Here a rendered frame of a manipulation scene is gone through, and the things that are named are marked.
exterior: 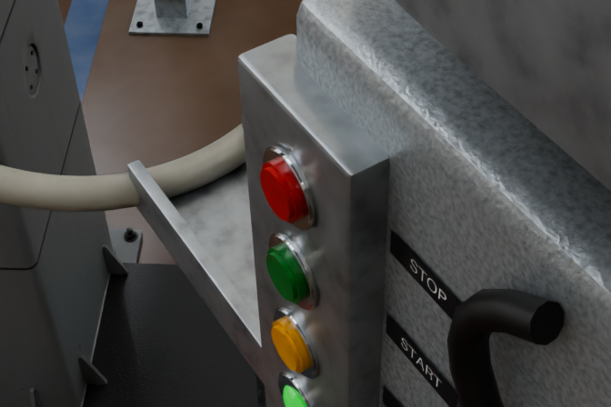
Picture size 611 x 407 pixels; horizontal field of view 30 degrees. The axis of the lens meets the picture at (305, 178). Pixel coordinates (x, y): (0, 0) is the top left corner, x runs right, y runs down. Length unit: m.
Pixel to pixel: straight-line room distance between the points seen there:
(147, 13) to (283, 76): 2.50
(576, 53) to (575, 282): 0.08
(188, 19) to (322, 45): 2.48
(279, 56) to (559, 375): 0.16
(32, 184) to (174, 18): 1.96
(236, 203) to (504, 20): 0.68
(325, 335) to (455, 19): 0.20
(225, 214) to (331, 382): 0.47
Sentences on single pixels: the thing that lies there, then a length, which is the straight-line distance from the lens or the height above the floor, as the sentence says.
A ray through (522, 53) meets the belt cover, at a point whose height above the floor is 1.58.
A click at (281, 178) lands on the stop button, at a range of 0.43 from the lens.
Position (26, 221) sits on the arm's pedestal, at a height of 0.51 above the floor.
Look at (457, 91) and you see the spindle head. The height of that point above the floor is 1.52.
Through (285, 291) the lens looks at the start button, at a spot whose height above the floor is 1.40.
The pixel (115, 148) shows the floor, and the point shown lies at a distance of 2.58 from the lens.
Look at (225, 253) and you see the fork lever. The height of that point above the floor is 1.06.
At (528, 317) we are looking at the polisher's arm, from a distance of 0.34.
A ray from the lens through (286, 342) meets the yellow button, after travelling 0.51.
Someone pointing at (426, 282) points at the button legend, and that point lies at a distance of 0.42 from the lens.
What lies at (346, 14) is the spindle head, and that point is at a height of 1.52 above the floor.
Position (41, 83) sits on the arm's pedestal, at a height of 0.61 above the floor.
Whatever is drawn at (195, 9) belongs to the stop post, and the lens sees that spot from 2.92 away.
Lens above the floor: 1.78
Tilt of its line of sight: 46 degrees down
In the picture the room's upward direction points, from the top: 2 degrees counter-clockwise
